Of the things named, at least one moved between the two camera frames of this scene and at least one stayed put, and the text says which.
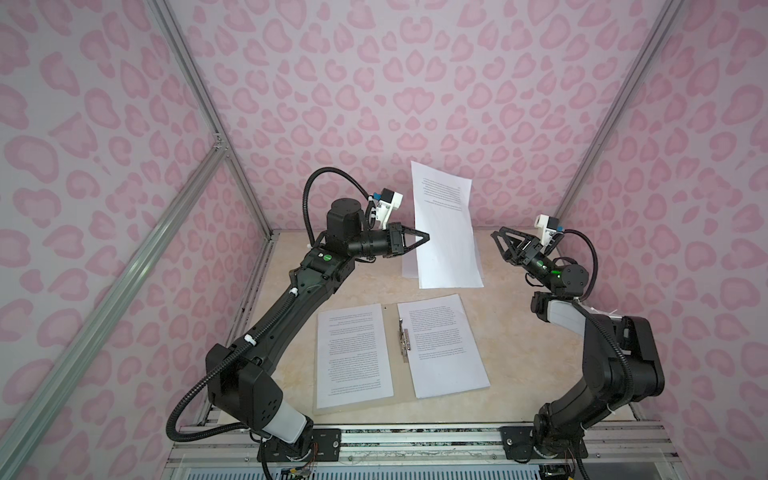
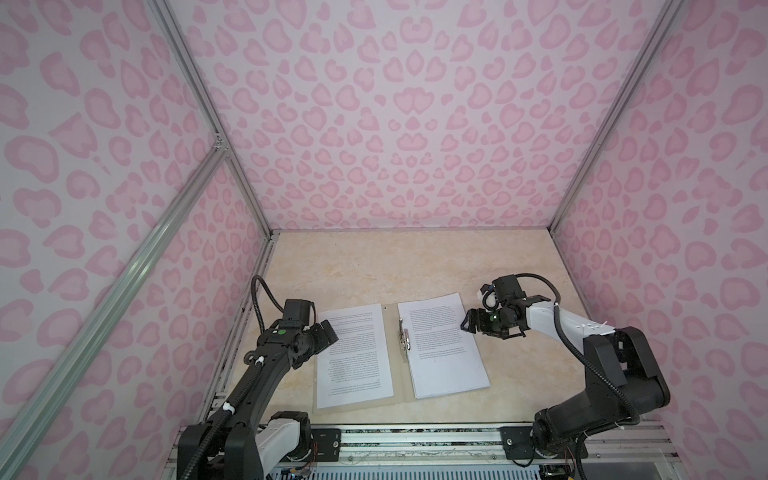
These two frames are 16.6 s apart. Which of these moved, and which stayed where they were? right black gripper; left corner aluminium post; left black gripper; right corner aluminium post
Moved: left black gripper; right black gripper
Stayed: right corner aluminium post; left corner aluminium post
